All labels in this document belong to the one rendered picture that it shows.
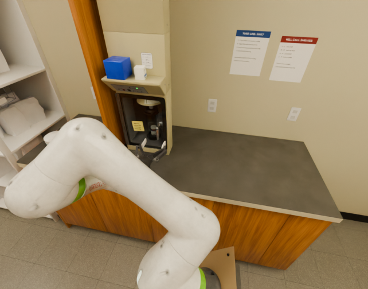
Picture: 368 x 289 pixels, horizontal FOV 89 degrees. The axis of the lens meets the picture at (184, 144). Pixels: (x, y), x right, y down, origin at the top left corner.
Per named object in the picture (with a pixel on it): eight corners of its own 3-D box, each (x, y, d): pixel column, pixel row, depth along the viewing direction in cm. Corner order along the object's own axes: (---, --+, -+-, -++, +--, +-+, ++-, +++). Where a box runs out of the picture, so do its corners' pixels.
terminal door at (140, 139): (127, 144, 138) (116, 92, 113) (167, 149, 134) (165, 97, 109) (126, 144, 137) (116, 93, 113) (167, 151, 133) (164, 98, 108)
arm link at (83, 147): (236, 234, 53) (74, 102, 40) (199, 281, 51) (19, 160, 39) (218, 214, 66) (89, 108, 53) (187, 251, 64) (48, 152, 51)
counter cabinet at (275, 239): (102, 178, 240) (79, 117, 184) (269, 207, 212) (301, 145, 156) (67, 227, 188) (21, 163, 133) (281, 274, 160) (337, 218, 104)
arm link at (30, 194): (59, 190, 40) (18, 153, 41) (16, 238, 39) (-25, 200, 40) (96, 182, 58) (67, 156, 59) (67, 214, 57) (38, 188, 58)
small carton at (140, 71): (137, 76, 101) (136, 65, 97) (147, 77, 101) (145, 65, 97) (134, 79, 97) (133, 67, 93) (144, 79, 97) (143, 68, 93)
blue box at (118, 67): (116, 73, 105) (112, 55, 100) (132, 74, 104) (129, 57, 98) (106, 78, 97) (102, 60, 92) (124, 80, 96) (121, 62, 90)
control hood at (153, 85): (114, 89, 112) (110, 71, 106) (167, 94, 108) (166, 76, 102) (104, 96, 103) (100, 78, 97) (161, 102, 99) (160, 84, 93)
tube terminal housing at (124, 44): (140, 131, 161) (124, 25, 113) (176, 135, 156) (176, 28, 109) (127, 148, 141) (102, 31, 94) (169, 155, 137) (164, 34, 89)
